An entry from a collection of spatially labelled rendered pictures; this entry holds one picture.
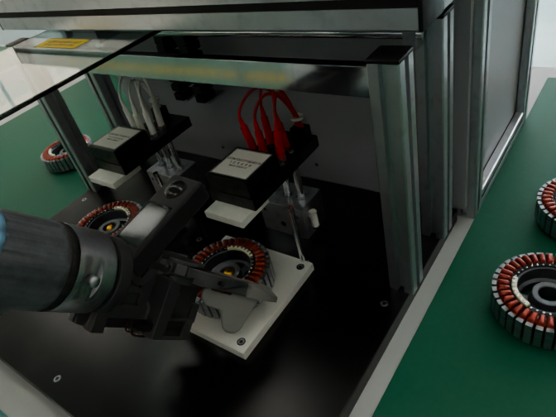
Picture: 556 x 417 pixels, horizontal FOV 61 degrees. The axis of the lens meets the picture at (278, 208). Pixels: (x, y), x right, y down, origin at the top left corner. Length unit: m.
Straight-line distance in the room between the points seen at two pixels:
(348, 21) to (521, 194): 0.42
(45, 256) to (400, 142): 0.31
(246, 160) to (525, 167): 0.44
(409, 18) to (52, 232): 0.32
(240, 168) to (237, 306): 0.16
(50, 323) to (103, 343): 0.10
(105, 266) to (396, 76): 0.29
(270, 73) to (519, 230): 0.39
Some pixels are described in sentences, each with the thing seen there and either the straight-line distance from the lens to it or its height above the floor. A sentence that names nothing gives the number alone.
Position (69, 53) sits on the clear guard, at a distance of 0.65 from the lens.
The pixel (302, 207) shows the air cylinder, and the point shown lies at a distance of 0.64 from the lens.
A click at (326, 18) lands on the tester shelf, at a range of 0.44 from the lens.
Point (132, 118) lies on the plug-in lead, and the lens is 0.79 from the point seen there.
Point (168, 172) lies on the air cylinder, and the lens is 0.81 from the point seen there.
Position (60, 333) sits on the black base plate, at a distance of 0.71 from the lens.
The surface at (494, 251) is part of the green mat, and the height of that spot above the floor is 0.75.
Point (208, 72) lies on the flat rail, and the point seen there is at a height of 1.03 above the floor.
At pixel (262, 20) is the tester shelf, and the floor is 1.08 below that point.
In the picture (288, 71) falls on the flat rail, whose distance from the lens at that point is 0.48.
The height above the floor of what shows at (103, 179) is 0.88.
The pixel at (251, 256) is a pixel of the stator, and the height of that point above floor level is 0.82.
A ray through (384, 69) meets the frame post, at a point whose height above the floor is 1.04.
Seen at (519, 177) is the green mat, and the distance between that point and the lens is 0.79.
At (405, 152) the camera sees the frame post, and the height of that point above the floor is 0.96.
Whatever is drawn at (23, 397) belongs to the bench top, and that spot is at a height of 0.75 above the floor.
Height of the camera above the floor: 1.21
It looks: 37 degrees down
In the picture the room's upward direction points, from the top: 15 degrees counter-clockwise
